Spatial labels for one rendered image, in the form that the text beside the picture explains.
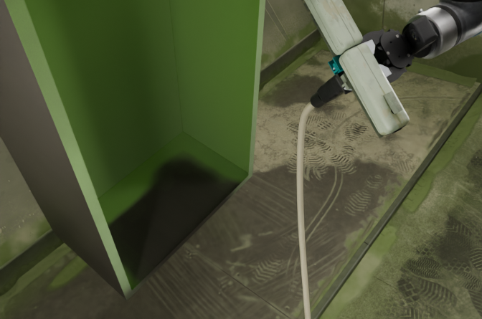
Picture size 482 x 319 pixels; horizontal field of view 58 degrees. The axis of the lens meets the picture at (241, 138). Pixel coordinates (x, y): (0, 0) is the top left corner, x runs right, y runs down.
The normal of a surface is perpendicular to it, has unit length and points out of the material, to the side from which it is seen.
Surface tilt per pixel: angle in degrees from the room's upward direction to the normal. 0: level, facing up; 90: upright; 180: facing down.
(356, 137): 0
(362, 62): 42
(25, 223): 57
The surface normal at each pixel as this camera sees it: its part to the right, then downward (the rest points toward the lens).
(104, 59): 0.78, 0.47
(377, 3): -0.65, 0.55
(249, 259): -0.14, -0.76
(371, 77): 0.22, -0.22
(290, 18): 0.55, -0.13
